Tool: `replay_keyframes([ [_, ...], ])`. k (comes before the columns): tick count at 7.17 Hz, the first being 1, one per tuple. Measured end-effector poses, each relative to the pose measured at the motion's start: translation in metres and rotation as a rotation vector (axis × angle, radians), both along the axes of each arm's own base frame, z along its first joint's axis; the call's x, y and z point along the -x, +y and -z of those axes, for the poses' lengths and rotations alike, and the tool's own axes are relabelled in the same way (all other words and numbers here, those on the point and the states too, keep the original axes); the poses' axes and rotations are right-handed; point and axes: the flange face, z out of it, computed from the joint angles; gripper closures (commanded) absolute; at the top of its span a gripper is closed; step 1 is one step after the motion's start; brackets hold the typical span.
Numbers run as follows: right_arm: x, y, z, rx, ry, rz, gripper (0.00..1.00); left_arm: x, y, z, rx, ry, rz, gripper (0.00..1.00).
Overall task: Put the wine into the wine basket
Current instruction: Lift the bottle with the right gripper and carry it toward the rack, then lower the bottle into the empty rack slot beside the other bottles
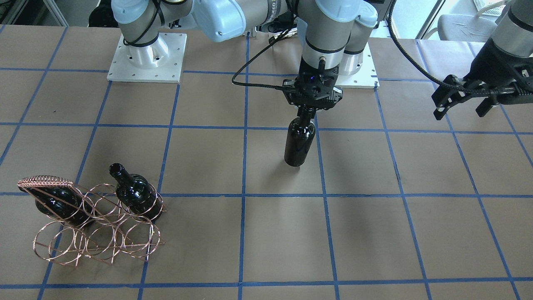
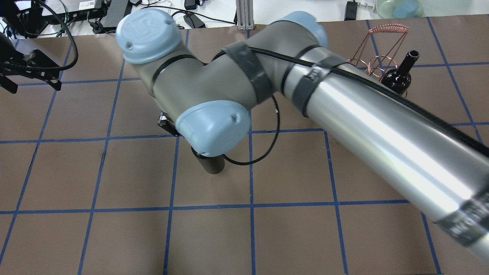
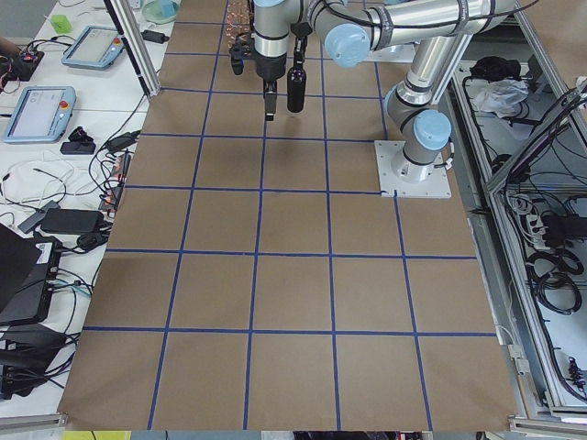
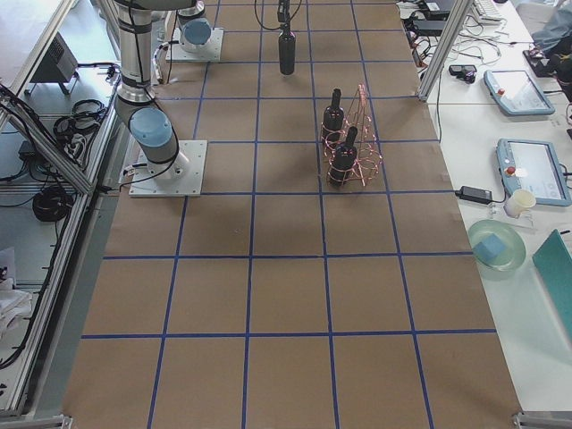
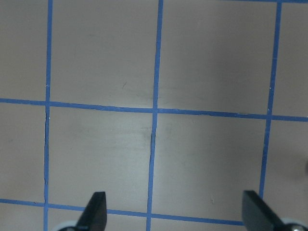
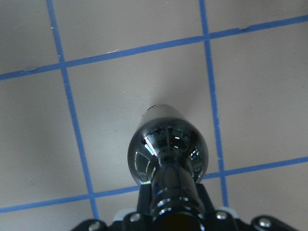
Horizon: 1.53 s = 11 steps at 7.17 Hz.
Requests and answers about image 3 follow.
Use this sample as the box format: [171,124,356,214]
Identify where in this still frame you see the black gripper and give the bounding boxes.
[290,22,311,50]
[255,53,287,121]

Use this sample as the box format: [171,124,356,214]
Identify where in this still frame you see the dark wine bottle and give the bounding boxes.
[287,58,307,113]

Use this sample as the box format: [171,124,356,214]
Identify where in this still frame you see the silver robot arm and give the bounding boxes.
[301,1,515,183]
[253,1,300,121]

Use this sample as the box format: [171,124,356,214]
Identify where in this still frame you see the blue foam cube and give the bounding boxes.
[159,0,176,17]

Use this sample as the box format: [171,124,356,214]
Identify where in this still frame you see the black power adapter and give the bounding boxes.
[141,29,169,44]

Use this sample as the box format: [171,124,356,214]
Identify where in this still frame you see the green glass plate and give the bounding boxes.
[141,0,180,25]

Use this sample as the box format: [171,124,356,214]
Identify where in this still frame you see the blue teach pendant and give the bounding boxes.
[61,26,124,70]
[3,86,77,144]

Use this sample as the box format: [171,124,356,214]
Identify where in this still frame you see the green block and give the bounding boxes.
[50,14,72,34]

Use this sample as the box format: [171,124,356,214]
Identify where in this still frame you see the black phone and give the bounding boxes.
[40,208,104,235]

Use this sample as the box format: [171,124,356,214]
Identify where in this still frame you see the black laptop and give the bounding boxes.
[1,225,61,326]

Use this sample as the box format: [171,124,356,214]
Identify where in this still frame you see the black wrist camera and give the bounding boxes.
[229,35,250,75]

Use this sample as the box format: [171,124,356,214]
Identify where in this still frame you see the copper wire wine basket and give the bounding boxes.
[225,0,253,47]

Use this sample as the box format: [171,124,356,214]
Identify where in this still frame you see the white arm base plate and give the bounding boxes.
[365,43,418,64]
[374,140,451,199]

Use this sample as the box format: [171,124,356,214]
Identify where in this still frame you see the aluminium frame post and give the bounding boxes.
[104,0,161,98]

